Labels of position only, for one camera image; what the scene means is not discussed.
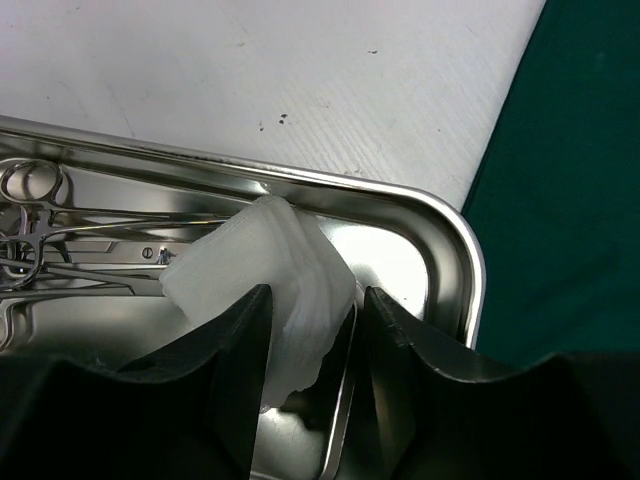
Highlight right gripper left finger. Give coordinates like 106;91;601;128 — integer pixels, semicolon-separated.
1;285;273;479

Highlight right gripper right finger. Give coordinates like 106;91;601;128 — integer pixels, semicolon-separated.
362;288;639;479

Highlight steel forceps long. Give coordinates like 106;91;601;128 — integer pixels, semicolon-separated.
1;259;163;300

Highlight steel surgical scissors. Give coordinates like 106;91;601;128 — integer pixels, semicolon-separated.
1;239;186;357

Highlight steel hemostat silver rings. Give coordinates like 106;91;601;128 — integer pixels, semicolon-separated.
0;159;236;241

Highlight green surgical drape cloth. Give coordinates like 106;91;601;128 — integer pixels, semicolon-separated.
463;1;639;366

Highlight stainless steel instrument tray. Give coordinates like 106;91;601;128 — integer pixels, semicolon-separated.
1;117;486;479

